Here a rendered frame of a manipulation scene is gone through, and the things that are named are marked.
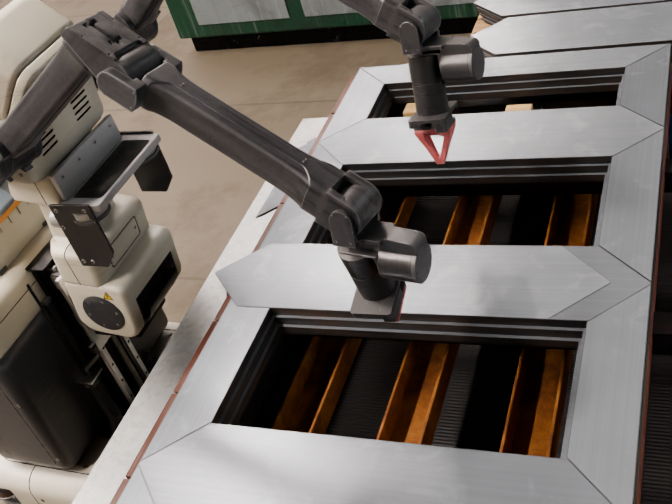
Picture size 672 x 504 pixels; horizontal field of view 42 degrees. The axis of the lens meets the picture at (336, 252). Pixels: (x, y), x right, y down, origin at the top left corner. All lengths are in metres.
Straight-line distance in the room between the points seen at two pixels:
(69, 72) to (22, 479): 1.36
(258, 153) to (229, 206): 2.33
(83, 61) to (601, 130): 1.02
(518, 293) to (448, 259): 0.16
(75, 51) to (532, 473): 0.87
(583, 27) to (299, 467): 1.36
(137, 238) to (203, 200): 1.62
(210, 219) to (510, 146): 1.88
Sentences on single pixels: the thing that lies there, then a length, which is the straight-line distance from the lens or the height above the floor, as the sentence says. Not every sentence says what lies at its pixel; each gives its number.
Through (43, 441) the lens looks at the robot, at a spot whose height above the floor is 0.42.
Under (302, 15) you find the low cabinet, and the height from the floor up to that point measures 0.18.
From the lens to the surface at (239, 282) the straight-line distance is 1.68.
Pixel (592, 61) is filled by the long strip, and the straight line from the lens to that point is 2.09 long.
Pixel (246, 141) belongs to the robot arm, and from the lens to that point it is 1.22.
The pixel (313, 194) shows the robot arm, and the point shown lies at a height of 1.23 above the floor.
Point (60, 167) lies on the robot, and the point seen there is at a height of 1.10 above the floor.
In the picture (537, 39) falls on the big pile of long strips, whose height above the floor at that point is 0.85.
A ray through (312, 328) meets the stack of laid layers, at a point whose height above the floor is 0.83.
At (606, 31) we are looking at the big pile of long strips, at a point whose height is 0.85.
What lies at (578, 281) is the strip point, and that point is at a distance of 1.50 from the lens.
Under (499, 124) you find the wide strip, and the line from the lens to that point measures 1.91.
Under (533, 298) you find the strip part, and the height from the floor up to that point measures 0.87.
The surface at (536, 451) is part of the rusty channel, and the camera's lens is 1.50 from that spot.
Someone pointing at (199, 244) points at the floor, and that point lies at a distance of 3.39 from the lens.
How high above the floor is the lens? 1.88
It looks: 37 degrees down
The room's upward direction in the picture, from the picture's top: 18 degrees counter-clockwise
